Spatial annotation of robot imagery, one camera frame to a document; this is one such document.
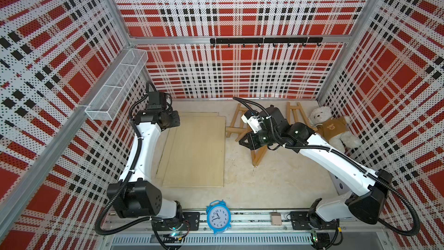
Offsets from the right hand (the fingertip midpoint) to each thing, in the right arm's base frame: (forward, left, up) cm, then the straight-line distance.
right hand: (243, 143), depth 70 cm
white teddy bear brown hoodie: (+18, -53, -18) cm, 59 cm away
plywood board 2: (+17, +43, -26) cm, 53 cm away
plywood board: (+5, +24, -25) cm, 36 cm away
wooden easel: (+42, -33, -25) cm, 59 cm away
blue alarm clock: (-23, +11, -23) cm, 34 cm away
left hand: (+14, +32, -1) cm, 34 cm away
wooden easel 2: (+5, -8, -20) cm, 22 cm away
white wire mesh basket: (+27, +73, -4) cm, 78 cm away
